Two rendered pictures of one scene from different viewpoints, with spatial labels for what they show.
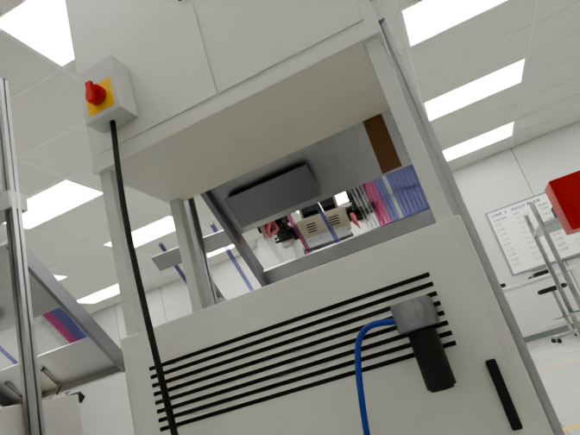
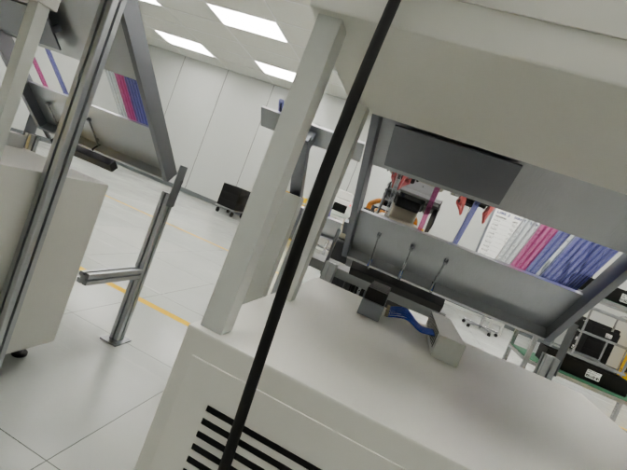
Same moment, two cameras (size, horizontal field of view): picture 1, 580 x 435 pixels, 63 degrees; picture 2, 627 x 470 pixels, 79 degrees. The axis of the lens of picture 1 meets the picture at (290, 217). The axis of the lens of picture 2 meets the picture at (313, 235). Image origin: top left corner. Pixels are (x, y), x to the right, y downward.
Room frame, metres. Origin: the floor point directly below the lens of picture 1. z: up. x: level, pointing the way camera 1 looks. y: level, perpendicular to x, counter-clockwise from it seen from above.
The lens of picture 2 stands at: (0.53, 0.33, 0.80)
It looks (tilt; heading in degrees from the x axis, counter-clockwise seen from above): 4 degrees down; 357
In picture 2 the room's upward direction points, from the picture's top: 22 degrees clockwise
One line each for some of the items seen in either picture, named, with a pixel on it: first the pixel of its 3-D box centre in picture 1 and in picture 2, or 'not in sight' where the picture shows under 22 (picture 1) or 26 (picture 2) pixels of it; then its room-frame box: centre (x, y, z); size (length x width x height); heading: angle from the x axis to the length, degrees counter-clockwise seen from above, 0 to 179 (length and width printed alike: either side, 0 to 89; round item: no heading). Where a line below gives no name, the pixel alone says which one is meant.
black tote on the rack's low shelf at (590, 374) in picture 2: not in sight; (580, 368); (3.25, -2.07, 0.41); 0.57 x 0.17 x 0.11; 73
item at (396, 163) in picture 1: (369, 111); not in sight; (1.10, -0.27, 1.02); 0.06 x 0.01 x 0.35; 73
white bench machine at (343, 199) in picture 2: not in sight; (341, 203); (7.39, -0.33, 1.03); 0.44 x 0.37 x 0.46; 79
